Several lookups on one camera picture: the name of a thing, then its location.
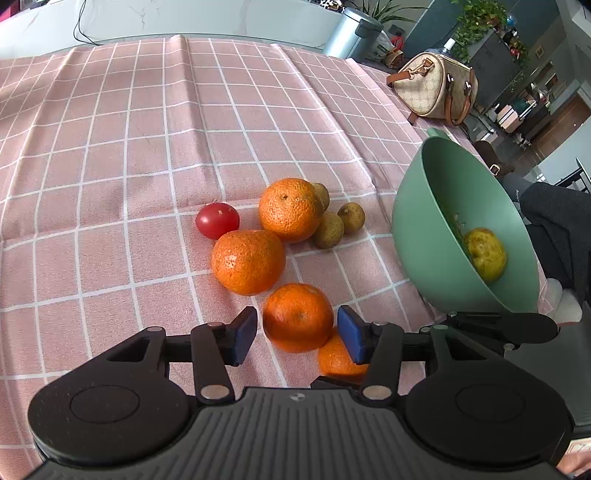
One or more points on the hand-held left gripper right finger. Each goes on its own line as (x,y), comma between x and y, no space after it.
(351,336)

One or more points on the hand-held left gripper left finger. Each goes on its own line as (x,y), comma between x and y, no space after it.
(244,336)

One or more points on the pink checked tablecloth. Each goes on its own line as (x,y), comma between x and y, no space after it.
(138,138)

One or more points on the dark brown bag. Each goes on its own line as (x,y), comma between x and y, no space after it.
(491,157)

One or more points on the small brown longan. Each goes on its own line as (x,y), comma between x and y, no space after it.
(351,217)
(323,194)
(328,230)

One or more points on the white marble counter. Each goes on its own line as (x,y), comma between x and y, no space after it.
(207,18)

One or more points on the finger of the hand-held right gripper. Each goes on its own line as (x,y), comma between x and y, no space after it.
(517,327)

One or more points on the silver trash bin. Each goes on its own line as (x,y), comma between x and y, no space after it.
(353,34)

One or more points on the green potted plant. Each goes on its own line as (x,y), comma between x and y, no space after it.
(478,23)

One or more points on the yellow-green tangerine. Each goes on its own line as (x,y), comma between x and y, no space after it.
(485,254)

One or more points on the white shoe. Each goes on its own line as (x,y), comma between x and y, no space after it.
(564,302)

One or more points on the person's leg in dark trousers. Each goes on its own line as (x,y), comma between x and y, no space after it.
(554,226)

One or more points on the red tomato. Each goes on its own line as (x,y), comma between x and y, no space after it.
(217,220)

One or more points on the beige patterned handbag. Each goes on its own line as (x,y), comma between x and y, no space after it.
(431,90)

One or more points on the green bowl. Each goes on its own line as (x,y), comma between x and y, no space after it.
(438,194)

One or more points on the orange tangerine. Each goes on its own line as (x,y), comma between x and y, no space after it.
(298,318)
(248,263)
(290,210)
(334,362)

